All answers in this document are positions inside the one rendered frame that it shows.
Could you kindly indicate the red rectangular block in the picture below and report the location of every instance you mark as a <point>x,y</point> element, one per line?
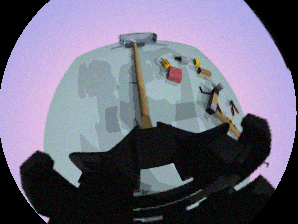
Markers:
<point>175,74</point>

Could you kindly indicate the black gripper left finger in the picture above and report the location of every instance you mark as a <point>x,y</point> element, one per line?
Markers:
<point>121,161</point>

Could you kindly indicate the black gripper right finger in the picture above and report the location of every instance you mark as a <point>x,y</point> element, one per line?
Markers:
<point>191,145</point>

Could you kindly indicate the tan rectangular block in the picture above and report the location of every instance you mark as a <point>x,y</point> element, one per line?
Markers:
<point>204,71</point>

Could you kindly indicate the yellow rectangular block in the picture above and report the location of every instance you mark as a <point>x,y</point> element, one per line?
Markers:
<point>197,63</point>

